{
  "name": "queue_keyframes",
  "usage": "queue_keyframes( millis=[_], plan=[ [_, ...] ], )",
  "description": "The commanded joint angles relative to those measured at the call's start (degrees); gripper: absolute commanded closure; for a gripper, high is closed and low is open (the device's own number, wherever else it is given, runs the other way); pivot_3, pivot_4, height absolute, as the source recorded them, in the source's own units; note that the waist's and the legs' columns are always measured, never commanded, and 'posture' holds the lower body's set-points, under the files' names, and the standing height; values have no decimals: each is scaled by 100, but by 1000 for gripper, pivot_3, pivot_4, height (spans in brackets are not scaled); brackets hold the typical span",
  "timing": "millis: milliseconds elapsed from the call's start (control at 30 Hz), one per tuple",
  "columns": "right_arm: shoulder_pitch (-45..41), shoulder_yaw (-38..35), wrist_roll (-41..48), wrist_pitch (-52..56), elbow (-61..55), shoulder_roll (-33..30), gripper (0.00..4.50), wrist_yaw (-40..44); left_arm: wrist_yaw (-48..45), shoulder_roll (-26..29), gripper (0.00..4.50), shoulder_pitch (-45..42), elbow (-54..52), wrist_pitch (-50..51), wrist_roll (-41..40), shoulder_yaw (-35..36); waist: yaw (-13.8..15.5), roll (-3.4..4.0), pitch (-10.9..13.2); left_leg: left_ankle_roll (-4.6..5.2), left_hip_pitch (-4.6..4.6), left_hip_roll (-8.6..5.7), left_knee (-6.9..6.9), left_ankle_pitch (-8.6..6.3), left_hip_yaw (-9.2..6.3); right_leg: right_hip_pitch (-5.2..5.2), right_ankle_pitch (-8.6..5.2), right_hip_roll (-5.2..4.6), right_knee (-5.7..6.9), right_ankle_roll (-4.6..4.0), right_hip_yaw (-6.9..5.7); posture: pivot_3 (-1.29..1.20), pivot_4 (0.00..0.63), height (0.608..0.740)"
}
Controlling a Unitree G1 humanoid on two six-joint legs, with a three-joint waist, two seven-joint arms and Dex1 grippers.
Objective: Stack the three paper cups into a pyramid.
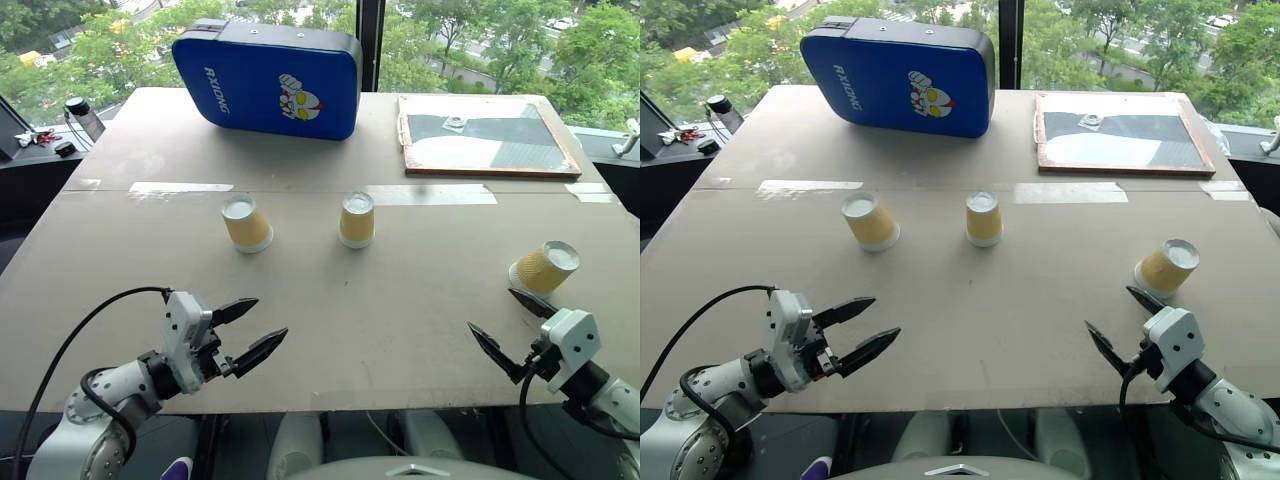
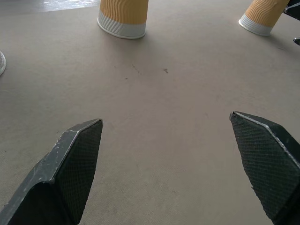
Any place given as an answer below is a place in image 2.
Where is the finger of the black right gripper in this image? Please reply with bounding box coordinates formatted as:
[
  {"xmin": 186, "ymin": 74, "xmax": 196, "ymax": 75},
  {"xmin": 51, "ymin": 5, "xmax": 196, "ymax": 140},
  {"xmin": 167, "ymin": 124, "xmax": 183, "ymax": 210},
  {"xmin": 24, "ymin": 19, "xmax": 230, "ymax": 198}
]
[{"xmin": 282, "ymin": 0, "xmax": 300, "ymax": 17}]

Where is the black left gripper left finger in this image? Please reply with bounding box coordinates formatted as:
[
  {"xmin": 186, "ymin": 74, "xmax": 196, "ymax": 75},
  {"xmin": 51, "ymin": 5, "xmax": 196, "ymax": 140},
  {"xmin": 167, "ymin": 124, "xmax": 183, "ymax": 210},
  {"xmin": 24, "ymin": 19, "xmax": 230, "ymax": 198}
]
[{"xmin": 0, "ymin": 118, "xmax": 104, "ymax": 225}]

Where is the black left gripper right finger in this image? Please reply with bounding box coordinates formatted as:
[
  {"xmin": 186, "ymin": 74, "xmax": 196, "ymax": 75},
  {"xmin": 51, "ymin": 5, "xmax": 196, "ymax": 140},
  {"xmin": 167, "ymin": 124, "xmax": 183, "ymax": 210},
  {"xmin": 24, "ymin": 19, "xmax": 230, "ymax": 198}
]
[{"xmin": 229, "ymin": 111, "xmax": 300, "ymax": 225}]

